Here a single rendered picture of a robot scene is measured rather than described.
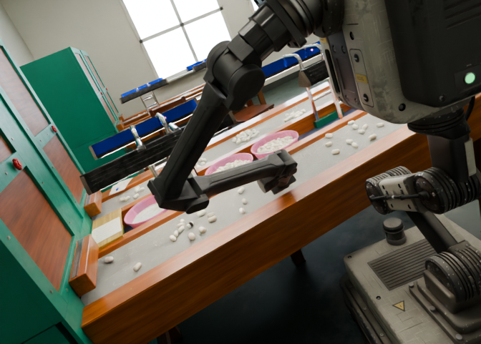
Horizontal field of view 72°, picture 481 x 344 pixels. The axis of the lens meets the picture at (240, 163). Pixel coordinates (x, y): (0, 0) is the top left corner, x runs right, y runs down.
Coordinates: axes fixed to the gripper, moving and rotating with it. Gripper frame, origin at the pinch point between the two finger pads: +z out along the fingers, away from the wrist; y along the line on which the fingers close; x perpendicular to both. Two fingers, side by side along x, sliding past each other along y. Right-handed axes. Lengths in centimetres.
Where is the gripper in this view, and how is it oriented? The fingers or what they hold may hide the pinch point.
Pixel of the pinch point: (277, 187)
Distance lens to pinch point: 134.9
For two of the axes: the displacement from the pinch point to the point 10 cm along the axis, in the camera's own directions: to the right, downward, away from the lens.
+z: -0.2, 3.7, 9.3
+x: 5.1, 8.1, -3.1
